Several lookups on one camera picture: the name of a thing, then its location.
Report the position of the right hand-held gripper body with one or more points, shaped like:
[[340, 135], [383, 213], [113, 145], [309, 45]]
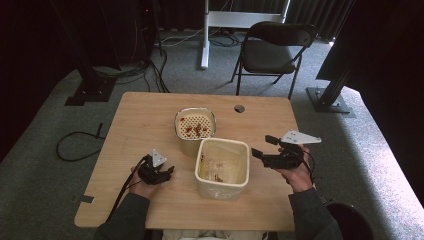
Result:
[[283, 160]]

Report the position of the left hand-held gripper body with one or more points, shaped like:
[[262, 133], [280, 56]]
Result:
[[151, 170]]

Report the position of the cream square bin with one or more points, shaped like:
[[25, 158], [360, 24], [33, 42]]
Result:
[[221, 191]]

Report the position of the person's left hand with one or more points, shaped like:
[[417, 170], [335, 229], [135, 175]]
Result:
[[143, 191]]

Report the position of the person's right hand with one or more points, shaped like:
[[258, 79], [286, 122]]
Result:
[[298, 178]]

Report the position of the red food scraps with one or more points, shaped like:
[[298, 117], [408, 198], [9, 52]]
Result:
[[194, 129]]

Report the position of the cream container with perforated strainer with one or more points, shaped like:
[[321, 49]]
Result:
[[195, 128]]

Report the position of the black metal stand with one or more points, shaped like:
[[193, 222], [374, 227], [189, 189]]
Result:
[[90, 90], [328, 100]]

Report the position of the grey tape strip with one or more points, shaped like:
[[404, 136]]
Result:
[[83, 199]]

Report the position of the black folding chair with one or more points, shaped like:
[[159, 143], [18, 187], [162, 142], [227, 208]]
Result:
[[271, 56]]

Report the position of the black round bin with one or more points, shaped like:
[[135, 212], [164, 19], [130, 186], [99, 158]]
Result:
[[350, 223]]

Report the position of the dark curtain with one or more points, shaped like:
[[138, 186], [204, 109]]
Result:
[[313, 13]]

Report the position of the white desk frame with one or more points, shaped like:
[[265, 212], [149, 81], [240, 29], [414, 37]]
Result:
[[233, 19]]

